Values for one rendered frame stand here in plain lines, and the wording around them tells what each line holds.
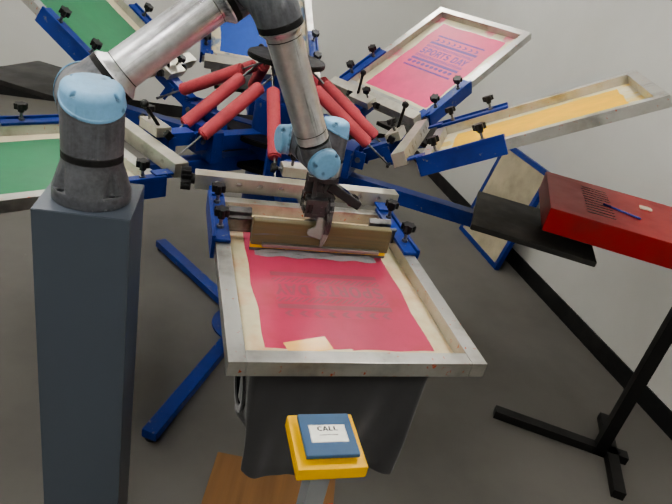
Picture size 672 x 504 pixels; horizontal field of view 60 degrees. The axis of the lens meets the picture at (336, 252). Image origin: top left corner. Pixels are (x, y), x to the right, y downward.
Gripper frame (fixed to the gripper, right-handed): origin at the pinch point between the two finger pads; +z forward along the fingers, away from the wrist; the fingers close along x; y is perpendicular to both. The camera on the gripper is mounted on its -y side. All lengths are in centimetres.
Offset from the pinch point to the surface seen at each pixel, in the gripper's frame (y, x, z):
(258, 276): 19.3, 14.2, 4.3
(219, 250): 29.3, 8.3, 0.4
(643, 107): -93, -5, -48
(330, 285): 0.2, 16.8, 4.7
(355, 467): 9, 76, 4
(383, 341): -7.5, 40.3, 4.7
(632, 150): -199, -113, -5
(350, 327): -0.6, 35.2, 4.6
